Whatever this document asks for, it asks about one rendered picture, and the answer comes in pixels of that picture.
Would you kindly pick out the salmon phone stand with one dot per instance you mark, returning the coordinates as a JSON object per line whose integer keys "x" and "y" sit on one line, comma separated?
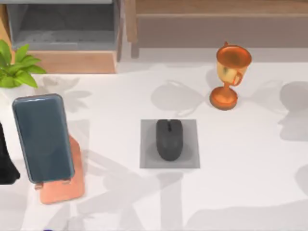
{"x": 69, "y": 190}

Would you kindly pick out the pale wooden drawer front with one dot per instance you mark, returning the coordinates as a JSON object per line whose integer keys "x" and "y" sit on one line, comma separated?
{"x": 72, "y": 62}

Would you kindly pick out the black computer mouse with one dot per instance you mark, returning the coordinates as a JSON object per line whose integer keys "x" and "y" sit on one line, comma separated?
{"x": 169, "y": 142}

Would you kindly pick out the dark blue-grey smartphone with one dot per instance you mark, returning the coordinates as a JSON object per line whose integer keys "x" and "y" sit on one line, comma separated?
{"x": 43, "y": 137}

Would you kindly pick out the wooden shelf unit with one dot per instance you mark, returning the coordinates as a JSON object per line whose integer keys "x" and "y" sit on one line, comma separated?
{"x": 216, "y": 29}

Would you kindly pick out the grey pierced drawer inside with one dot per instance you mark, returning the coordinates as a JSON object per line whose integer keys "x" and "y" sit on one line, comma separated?
{"x": 65, "y": 26}

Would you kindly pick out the grey square mouse pad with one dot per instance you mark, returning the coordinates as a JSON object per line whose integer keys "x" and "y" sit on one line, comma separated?
{"x": 190, "y": 154}

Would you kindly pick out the bronze gold trophy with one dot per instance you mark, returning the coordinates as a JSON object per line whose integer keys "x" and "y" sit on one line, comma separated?
{"x": 231, "y": 72}

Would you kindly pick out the green potted plant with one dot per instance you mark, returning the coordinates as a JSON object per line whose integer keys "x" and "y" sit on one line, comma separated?
{"x": 16, "y": 69}

